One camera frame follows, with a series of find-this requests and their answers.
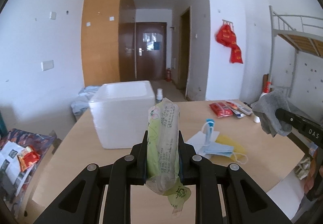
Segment white foam box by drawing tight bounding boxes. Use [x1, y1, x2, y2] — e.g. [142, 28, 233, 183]
[89, 80, 155, 149]

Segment blue face mask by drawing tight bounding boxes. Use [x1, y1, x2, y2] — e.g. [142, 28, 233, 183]
[197, 119, 249, 165]

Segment light blue bedding pile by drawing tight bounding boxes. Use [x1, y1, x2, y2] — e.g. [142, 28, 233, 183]
[71, 86, 100, 121]

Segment grey cloth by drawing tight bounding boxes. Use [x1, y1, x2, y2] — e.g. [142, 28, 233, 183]
[252, 89, 292, 137]

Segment red tissue pack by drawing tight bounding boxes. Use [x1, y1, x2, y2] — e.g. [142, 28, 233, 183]
[209, 102, 233, 118]

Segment orange wooden wardrobe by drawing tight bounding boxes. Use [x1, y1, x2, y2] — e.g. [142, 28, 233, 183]
[81, 0, 136, 86]

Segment white wall socket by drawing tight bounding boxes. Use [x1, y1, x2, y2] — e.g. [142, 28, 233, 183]
[41, 60, 54, 72]

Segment white remote control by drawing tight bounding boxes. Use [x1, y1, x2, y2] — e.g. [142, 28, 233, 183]
[236, 104, 252, 116]

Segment red hanging bags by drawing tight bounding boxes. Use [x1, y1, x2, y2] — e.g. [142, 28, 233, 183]
[215, 20, 243, 64]

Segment red white tube pack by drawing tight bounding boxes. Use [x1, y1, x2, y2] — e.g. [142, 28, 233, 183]
[225, 101, 246, 118]

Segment clear spray bottle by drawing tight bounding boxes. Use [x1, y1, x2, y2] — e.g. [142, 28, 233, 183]
[155, 88, 163, 103]

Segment brown entrance door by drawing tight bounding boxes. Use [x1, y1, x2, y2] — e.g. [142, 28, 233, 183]
[136, 22, 167, 80]

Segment metal bunk bed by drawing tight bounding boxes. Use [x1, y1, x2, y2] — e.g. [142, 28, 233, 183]
[267, 5, 322, 98]

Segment white paper booklet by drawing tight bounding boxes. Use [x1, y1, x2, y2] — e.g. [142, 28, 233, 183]
[1, 141, 33, 196]

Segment red snack packet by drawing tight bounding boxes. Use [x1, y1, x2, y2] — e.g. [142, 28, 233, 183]
[18, 146, 40, 172]

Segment green tissue pack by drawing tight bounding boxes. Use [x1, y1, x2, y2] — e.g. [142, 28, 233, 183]
[146, 98, 191, 218]

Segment red fire extinguisher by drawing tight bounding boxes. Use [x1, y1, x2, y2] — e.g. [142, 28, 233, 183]
[165, 68, 172, 82]

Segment white lotion bottle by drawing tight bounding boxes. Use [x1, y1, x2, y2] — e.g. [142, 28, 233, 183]
[254, 81, 271, 124]

